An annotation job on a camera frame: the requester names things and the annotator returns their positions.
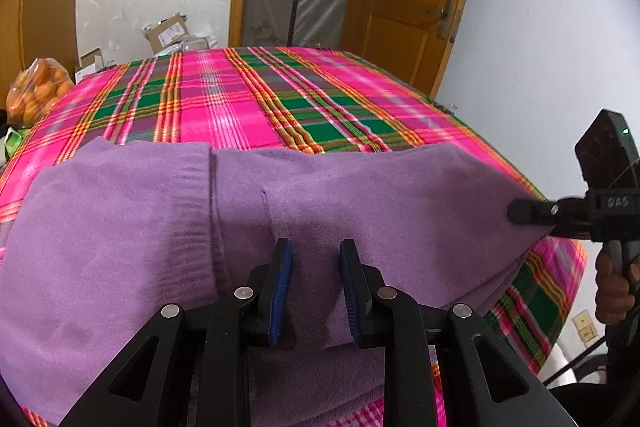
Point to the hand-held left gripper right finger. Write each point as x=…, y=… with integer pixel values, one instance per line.
x=350, y=292

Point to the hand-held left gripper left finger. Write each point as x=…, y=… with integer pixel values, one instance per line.
x=280, y=292

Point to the bag of oranges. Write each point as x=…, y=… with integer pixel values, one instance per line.
x=40, y=92

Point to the brown cardboard box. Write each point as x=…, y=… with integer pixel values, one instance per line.
x=167, y=32

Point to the beige wall socket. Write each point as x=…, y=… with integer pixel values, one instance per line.
x=585, y=327

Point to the light green carton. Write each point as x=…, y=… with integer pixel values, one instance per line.
x=14, y=143

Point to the small white open box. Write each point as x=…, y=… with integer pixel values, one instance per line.
x=89, y=67

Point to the pink plaid blanket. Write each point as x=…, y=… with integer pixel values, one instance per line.
x=225, y=107

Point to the person's right hand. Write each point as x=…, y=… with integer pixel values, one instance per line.
x=612, y=302

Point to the grey parcel bags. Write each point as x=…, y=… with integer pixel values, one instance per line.
x=195, y=44

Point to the purple fleece sweater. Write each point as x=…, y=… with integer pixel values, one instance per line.
x=125, y=217

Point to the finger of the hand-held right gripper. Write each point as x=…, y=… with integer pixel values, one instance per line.
x=530, y=211

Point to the person's right forearm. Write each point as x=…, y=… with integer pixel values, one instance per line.
x=625, y=347

